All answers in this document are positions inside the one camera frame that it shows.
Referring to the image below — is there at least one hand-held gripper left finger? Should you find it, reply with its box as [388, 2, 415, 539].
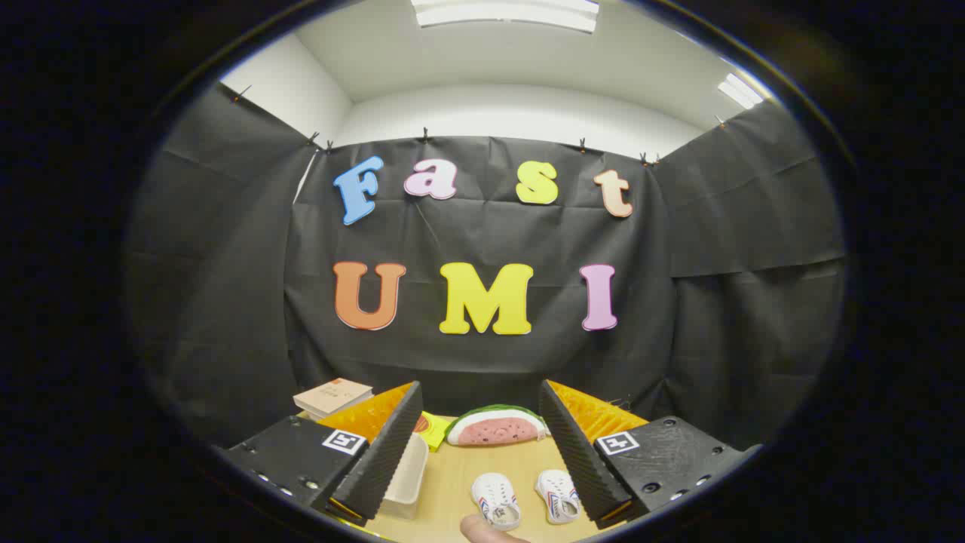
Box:
[225, 382, 424, 527]

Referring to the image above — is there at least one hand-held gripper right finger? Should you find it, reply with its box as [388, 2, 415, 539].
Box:
[538, 380, 762, 529]

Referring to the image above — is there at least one cream fabric storage box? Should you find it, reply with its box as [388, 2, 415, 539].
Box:
[377, 434, 429, 520]

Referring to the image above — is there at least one white shoe with striped sides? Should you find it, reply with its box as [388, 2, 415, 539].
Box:
[471, 473, 522, 531]
[535, 469, 583, 525]

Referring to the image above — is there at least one yellow book with red circle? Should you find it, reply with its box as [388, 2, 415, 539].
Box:
[413, 411, 452, 452]

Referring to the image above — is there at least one beige book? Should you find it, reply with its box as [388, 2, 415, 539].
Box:
[293, 378, 375, 420]

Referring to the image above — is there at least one watermelon slice plush toy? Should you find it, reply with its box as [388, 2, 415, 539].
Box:
[445, 405, 550, 446]

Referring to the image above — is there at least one black backdrop cloth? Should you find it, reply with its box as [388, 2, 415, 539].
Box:
[124, 81, 847, 453]

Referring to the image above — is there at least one ceiling light panel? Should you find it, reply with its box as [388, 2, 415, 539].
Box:
[411, 0, 600, 33]
[718, 72, 764, 110]

